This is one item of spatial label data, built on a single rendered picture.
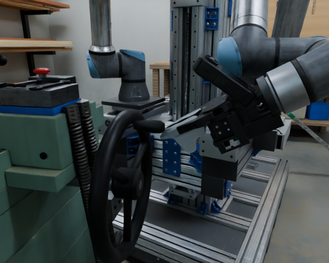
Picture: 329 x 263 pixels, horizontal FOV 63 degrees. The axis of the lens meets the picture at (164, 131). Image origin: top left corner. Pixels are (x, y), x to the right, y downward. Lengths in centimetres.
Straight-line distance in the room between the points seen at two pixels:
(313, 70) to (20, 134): 46
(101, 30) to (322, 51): 91
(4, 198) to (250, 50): 50
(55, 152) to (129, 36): 365
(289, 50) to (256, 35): 7
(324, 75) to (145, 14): 364
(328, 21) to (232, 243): 308
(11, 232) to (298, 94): 52
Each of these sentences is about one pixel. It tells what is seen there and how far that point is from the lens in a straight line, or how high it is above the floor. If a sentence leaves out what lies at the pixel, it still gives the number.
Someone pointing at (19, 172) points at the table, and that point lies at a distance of 50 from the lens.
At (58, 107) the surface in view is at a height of 97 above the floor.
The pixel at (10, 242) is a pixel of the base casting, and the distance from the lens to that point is 57.
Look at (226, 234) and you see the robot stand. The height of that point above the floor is 21.
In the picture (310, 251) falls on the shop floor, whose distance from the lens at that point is 179.
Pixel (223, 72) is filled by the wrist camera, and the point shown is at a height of 102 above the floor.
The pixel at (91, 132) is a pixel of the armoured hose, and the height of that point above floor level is 91.
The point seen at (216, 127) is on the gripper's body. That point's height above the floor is 93.
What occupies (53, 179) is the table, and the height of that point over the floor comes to 86.
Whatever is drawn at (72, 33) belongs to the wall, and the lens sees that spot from 448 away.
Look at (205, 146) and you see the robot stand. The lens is 97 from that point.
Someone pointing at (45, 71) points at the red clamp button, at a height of 102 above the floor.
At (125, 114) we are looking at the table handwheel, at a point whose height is 95.
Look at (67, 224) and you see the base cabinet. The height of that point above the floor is 66.
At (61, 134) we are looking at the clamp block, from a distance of 46.
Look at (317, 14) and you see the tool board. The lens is 387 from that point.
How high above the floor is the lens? 107
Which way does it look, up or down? 18 degrees down
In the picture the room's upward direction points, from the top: straight up
